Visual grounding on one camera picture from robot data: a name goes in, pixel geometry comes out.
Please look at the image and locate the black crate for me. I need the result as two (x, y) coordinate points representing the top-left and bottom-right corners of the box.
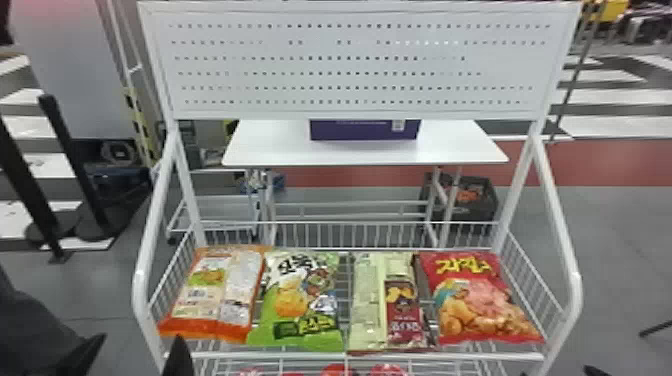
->
(418, 172), (500, 223)

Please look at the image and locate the purple box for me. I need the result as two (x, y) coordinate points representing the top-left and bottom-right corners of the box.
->
(309, 119), (423, 142)

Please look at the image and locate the orange snack packet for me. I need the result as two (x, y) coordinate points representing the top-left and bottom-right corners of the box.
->
(156, 244), (272, 345)

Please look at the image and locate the red snack packet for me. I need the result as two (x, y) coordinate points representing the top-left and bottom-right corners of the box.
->
(417, 250), (546, 347)

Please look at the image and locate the white side table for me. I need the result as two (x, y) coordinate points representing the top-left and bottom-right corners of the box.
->
(221, 118), (510, 249)

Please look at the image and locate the black post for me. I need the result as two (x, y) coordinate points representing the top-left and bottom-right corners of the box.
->
(0, 116), (76, 265)
(37, 93), (134, 244)

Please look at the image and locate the pale green snack packet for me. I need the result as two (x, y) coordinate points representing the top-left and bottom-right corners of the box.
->
(346, 250), (436, 355)

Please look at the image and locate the striped post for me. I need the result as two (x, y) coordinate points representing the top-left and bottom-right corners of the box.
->
(123, 86), (160, 167)

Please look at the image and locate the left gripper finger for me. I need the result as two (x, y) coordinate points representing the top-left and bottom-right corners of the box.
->
(161, 334), (196, 376)

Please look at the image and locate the white wire rack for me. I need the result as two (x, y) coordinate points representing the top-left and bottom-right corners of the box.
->
(130, 0), (584, 376)

